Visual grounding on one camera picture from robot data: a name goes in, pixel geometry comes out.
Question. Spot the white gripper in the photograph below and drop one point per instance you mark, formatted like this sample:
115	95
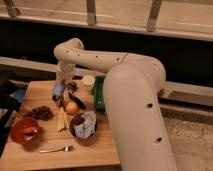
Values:
65	73

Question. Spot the blue sponge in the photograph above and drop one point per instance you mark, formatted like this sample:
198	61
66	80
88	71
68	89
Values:
60	89

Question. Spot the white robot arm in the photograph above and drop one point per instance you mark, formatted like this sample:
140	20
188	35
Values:
130	92

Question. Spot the metal cup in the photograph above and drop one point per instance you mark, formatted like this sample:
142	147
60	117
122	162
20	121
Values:
59	101

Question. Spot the white cup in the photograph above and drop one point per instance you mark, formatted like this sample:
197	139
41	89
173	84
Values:
88	82

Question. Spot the round metal strainer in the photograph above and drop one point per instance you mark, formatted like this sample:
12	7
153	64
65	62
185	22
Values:
73	85

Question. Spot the orange apple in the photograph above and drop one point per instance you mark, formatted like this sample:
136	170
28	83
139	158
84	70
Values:
72	108

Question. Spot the bunch of dark grapes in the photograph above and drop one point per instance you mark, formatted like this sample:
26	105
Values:
40	113

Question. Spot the green plastic tray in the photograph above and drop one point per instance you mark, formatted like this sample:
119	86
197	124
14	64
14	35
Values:
98	94

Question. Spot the purple bowl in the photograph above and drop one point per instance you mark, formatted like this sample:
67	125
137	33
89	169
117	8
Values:
75	125

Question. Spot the pale banana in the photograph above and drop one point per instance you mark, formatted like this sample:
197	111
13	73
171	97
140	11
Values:
62	120

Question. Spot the grey blue cloth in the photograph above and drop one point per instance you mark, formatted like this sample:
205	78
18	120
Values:
86	126

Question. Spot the red item in bowl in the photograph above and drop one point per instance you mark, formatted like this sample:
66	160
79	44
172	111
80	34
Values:
30	131

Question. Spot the orange red bowl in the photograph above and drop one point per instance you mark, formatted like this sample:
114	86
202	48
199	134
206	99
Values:
16	133

